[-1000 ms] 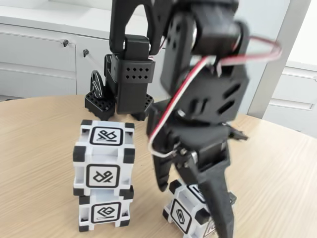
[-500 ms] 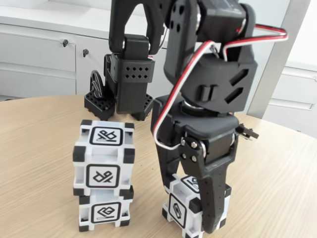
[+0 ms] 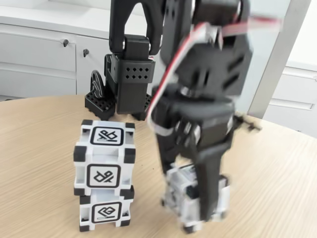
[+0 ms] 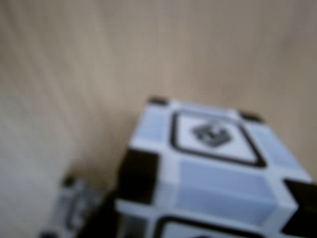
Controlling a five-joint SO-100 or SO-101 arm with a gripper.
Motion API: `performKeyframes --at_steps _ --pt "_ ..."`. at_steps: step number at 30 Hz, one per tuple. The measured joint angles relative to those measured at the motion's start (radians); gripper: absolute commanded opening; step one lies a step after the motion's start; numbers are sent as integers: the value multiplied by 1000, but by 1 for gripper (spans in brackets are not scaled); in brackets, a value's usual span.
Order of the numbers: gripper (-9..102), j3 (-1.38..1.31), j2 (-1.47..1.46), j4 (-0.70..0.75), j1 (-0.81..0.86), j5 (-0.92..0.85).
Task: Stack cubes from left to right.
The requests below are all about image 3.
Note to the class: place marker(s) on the white cube with zigzag symbol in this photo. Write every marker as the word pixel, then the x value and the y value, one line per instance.
pixel 178 196

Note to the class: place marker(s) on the white cube with crossed symbol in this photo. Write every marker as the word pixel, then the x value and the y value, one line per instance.
pixel 104 153

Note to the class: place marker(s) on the white cube with arrow symbol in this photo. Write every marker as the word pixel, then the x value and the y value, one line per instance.
pixel 104 198

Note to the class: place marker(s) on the black table clamp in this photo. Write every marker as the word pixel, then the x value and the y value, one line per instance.
pixel 99 104

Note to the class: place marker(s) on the white drawer cabinet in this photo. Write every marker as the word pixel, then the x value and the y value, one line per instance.
pixel 297 94

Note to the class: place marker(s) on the black cabinet lock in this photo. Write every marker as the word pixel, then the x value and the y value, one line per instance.
pixel 86 52
pixel 65 42

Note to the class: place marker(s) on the white cabinet with locks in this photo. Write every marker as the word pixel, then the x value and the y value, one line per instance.
pixel 37 62

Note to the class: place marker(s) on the grey metal post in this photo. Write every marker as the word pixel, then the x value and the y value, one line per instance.
pixel 272 62

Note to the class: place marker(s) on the camera module on black mount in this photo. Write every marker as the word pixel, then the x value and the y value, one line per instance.
pixel 247 122

